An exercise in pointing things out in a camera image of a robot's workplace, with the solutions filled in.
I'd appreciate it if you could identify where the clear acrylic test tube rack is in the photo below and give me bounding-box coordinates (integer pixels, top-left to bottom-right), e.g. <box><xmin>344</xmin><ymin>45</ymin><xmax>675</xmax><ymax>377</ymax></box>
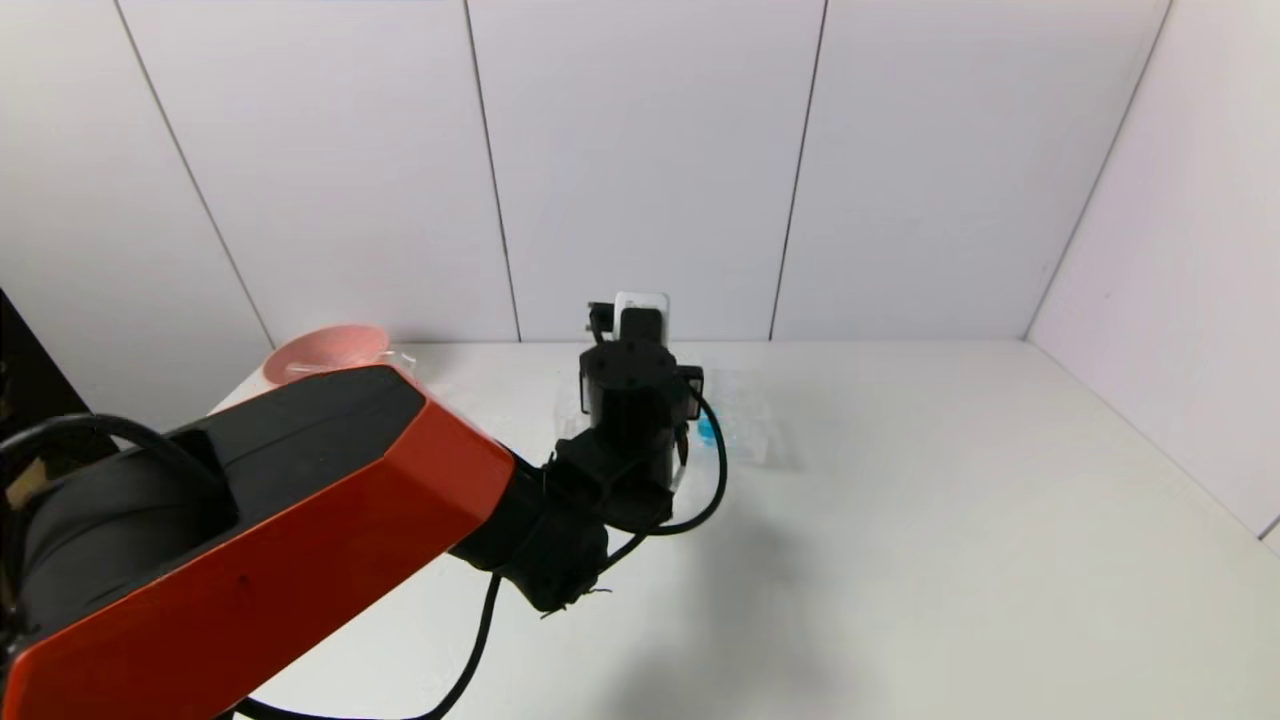
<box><xmin>553</xmin><ymin>368</ymin><xmax>773</xmax><ymax>467</ymax></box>

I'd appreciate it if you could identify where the clear glass beaker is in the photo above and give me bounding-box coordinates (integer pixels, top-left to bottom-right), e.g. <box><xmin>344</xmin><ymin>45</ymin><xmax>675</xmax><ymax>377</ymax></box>
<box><xmin>383</xmin><ymin>345</ymin><xmax>453</xmax><ymax>423</ymax></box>

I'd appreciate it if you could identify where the pink plastic bowl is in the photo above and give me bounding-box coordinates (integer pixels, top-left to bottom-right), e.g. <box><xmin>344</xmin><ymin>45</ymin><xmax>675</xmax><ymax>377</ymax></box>
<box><xmin>265</xmin><ymin>323</ymin><xmax>393</xmax><ymax>387</ymax></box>

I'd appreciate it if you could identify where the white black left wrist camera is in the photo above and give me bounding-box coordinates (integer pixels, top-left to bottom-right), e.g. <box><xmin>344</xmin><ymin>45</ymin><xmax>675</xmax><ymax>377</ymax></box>
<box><xmin>586</xmin><ymin>291</ymin><xmax>672</xmax><ymax>347</ymax></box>

